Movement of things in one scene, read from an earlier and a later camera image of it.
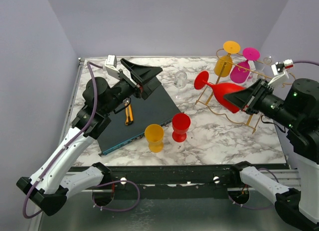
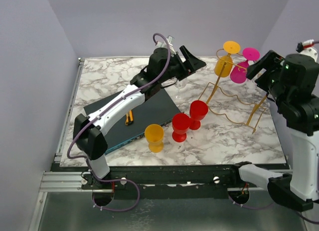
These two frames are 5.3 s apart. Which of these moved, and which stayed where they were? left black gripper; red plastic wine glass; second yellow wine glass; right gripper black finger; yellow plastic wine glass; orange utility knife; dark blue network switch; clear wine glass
Moved: left black gripper; right gripper black finger
Stayed: second yellow wine glass; orange utility knife; red plastic wine glass; yellow plastic wine glass; dark blue network switch; clear wine glass
